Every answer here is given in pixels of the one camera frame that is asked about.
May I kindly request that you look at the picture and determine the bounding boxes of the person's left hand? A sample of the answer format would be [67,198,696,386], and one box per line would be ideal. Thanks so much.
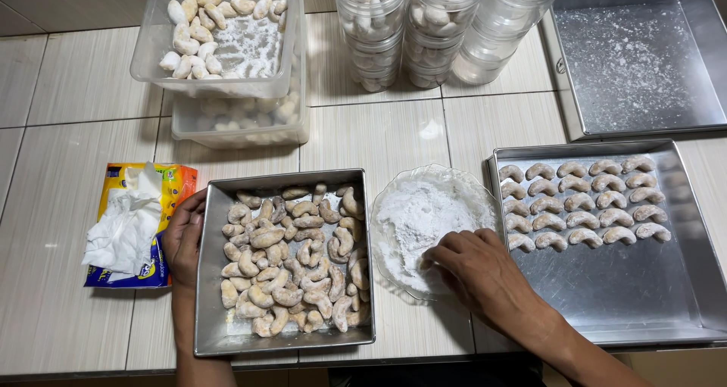
[163,188,209,290]

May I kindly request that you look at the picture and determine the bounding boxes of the person's right hand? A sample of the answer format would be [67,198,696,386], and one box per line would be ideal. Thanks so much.
[420,228,550,340]

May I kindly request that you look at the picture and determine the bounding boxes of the square metal tray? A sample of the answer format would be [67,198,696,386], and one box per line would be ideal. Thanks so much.
[193,168,376,357]

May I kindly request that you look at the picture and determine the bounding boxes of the heap of white powdered sugar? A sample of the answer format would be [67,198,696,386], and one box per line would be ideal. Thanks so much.
[376,181,498,295]

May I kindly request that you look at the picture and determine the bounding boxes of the clear glass plate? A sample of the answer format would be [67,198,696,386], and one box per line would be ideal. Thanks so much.
[369,164,506,303]

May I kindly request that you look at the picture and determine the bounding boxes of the rows of sugared crescent cookies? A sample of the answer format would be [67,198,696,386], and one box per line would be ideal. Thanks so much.
[499,155,672,253]

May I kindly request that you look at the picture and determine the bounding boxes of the large metal baking tray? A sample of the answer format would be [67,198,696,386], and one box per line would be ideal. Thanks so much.
[487,139,727,348]

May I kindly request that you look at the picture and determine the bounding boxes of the pile of plain crescent cookies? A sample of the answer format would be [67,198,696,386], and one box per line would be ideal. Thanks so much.
[220,184,371,338]

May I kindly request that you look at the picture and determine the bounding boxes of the group of clear plastic jars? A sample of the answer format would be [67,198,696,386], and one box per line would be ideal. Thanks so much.
[332,0,570,94]

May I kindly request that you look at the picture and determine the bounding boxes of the clear plastic rectangular container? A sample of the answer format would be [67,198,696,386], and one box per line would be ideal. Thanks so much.
[130,0,304,99]
[171,63,310,150]

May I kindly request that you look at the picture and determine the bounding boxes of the heap of white coated cookies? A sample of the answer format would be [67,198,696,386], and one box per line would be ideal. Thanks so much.
[159,0,289,81]
[193,89,302,145]

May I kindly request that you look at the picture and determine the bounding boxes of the empty sugar-dusted metal tray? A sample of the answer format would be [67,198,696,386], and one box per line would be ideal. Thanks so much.
[540,0,727,142]

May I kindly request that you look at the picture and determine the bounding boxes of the yellow and blue tissue packet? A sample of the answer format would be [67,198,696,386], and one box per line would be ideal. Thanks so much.
[84,162,198,289]

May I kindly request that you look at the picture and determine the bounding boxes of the crumpled white tissue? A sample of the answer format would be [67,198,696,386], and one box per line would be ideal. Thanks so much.
[81,161,165,275]

